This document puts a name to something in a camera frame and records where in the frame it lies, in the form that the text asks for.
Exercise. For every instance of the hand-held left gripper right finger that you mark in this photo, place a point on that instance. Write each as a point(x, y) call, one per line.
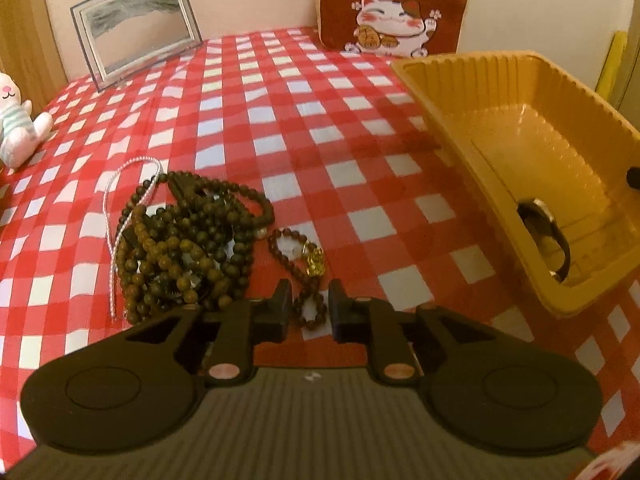
point(339, 310)

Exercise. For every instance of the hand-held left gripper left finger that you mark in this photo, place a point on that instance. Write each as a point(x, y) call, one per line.
point(282, 307)

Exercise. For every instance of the black watch silver rim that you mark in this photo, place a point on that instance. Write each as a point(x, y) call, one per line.
point(542, 220)

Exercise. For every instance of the yellow plastic tray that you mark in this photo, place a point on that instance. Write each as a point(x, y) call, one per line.
point(525, 125)

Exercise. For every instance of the red checkered tablecloth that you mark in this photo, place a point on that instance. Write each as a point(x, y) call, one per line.
point(300, 135)

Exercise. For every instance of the red lucky cat cushion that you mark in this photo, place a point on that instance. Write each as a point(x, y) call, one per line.
point(390, 15)

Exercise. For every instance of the white bunny plush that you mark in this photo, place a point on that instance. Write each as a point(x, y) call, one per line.
point(15, 125)

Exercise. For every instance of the wooden panel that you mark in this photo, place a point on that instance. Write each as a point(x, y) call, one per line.
point(25, 35)

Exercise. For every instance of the glass sand art frame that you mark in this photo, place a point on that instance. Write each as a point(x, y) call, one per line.
point(135, 35)

